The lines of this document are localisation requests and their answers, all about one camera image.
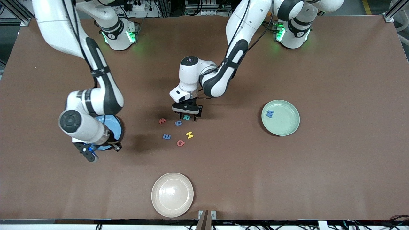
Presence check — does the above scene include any white power strip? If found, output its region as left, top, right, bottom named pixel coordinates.
left=123, top=0, right=160, bottom=18

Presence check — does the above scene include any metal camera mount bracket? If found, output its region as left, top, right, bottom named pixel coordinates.
left=198, top=210, right=217, bottom=230

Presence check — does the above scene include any blue plate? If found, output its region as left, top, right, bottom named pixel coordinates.
left=93, top=115, right=125, bottom=151

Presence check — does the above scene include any beige plate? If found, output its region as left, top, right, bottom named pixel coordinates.
left=151, top=172, right=194, bottom=218

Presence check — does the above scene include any brown table cover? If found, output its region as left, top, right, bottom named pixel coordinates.
left=0, top=16, right=409, bottom=221

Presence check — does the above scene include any grey electronics rack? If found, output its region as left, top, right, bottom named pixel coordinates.
left=185, top=0, right=231, bottom=16

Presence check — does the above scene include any green plate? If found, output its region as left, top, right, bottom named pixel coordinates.
left=261, top=100, right=301, bottom=137

